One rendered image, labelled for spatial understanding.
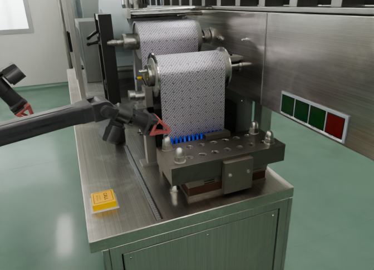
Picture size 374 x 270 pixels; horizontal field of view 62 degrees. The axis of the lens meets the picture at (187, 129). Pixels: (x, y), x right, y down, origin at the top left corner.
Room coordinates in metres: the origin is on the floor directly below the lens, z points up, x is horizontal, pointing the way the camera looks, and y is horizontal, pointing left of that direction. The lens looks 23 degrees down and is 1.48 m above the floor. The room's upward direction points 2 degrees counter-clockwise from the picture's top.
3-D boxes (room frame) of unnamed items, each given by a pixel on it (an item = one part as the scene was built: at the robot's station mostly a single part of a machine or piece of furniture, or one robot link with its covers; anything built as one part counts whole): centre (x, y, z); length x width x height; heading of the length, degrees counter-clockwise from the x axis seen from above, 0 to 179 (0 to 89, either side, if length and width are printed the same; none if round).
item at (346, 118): (0.79, -0.33, 1.18); 0.25 x 0.01 x 0.07; 20
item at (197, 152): (0.93, -0.11, 1.00); 0.40 x 0.16 x 0.06; 110
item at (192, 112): (1.03, -0.03, 1.11); 0.23 x 0.01 x 0.18; 110
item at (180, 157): (0.83, 0.02, 1.05); 0.04 x 0.04 x 0.04
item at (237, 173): (0.85, -0.16, 0.96); 0.10 x 0.03 x 0.11; 110
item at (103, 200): (0.81, 0.27, 0.91); 0.07 x 0.07 x 0.02; 20
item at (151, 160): (1.06, 0.15, 1.05); 0.06 x 0.05 x 0.31; 110
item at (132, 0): (1.75, 0.26, 1.50); 0.14 x 0.14 x 0.06
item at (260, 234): (1.94, 0.38, 0.43); 2.52 x 0.64 x 0.86; 20
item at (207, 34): (1.38, -0.08, 1.33); 0.07 x 0.07 x 0.07; 20
